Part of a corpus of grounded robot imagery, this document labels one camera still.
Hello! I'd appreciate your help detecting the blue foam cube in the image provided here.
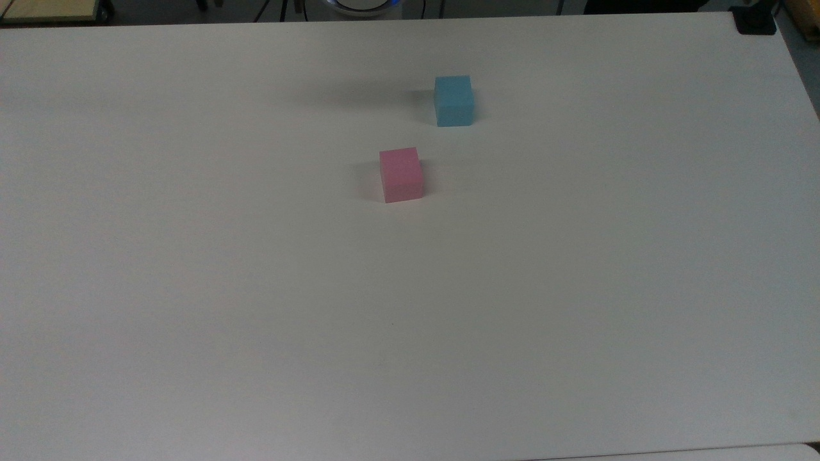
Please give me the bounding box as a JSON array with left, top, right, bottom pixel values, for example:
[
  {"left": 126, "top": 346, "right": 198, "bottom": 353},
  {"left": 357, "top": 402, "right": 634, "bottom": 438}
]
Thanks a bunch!
[{"left": 434, "top": 75, "right": 476, "bottom": 127}]

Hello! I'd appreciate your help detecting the pink foam cube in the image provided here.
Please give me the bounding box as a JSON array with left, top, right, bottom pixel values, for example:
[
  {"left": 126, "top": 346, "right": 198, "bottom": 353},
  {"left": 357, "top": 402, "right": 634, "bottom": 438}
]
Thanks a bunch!
[{"left": 379, "top": 147, "right": 424, "bottom": 204}]

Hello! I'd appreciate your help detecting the black square stand base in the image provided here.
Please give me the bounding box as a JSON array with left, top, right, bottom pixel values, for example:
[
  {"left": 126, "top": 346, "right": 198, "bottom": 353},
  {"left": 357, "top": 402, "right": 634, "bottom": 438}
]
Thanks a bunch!
[{"left": 732, "top": 5, "right": 778, "bottom": 35}]

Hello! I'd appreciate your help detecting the light wooden board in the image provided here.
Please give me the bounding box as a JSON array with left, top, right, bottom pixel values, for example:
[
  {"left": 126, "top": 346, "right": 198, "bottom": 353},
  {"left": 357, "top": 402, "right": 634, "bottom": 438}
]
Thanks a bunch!
[{"left": 0, "top": 0, "right": 107, "bottom": 24}]

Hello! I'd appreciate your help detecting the wooden crate edge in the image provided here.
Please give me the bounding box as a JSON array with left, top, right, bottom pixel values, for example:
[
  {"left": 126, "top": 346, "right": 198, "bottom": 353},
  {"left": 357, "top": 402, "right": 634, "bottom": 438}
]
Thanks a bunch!
[{"left": 784, "top": 0, "right": 820, "bottom": 43}]

